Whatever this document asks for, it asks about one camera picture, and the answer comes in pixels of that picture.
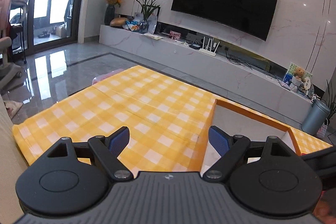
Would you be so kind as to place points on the tall green floor plant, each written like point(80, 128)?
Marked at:
point(330, 101)

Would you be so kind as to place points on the dark vase yellow flowers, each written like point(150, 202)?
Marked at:
point(110, 10)

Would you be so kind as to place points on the grey cylindrical trash bin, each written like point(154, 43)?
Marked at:
point(315, 118)

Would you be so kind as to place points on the white wifi router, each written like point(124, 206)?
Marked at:
point(210, 48)

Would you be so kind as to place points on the green plant in glass vase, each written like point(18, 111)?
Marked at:
point(147, 8)

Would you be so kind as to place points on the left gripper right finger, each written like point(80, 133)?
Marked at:
point(231, 149)

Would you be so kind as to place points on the teddy bear plush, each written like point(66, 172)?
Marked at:
point(297, 82)

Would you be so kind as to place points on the golden bread ornament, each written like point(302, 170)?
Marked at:
point(118, 22)

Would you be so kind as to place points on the marble TV console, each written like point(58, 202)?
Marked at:
point(240, 84)

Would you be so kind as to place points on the yellow checkered tablecloth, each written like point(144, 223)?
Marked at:
point(164, 117)

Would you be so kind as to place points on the pink office chair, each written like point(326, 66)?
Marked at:
point(9, 70)

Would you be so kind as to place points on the orange open storage box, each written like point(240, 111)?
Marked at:
point(233, 123)

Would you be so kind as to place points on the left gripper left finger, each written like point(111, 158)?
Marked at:
point(105, 152)

